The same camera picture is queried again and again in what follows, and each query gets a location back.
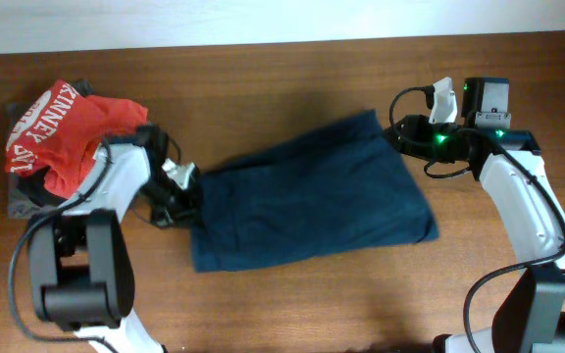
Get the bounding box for navy blue shorts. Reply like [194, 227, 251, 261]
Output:
[191, 110, 439, 273]

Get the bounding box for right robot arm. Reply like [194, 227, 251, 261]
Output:
[385, 77, 565, 353]

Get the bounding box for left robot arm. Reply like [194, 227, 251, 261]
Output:
[19, 124, 201, 352]

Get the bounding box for red printed t-shirt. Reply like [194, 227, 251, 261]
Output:
[5, 79, 148, 199]

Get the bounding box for black folded garment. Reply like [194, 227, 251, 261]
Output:
[17, 168, 66, 207]

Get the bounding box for grey folded garment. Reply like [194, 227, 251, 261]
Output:
[5, 103, 63, 221]

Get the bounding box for right black cable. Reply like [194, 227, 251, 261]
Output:
[388, 85, 565, 353]

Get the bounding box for black cable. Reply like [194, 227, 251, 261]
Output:
[7, 134, 183, 353]
[388, 85, 565, 353]

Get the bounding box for left black cable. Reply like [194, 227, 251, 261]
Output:
[7, 134, 183, 353]

